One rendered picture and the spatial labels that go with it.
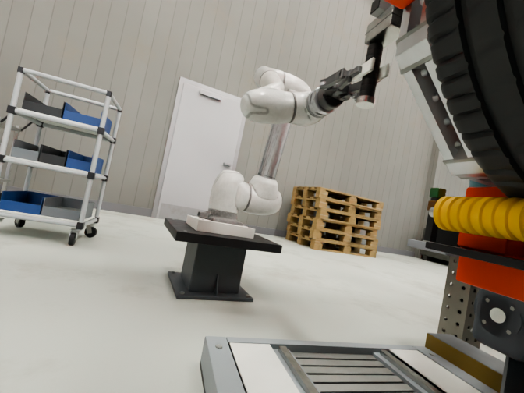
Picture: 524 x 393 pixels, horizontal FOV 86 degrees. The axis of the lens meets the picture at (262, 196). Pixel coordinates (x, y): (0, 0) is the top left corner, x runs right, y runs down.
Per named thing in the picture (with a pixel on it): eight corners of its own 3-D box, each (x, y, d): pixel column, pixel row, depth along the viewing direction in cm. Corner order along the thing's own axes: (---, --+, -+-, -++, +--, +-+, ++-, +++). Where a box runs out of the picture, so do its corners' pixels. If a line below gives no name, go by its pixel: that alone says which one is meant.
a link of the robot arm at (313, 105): (303, 113, 92) (312, 108, 86) (308, 86, 92) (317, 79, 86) (327, 121, 94) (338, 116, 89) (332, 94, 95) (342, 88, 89)
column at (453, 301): (456, 370, 106) (475, 260, 107) (433, 355, 115) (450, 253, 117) (476, 371, 109) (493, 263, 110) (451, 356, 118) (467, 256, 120)
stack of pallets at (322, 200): (341, 246, 546) (349, 200, 549) (377, 258, 464) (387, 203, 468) (281, 238, 491) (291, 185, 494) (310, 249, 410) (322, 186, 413)
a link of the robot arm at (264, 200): (235, 207, 162) (268, 214, 171) (245, 215, 147) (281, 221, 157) (273, 72, 153) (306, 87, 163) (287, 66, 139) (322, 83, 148)
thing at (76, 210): (-27, 234, 159) (12, 63, 163) (13, 225, 199) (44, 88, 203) (79, 247, 175) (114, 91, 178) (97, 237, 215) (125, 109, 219)
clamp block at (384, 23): (390, 23, 61) (394, 0, 61) (362, 44, 69) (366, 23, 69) (408, 32, 62) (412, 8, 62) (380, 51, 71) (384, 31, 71)
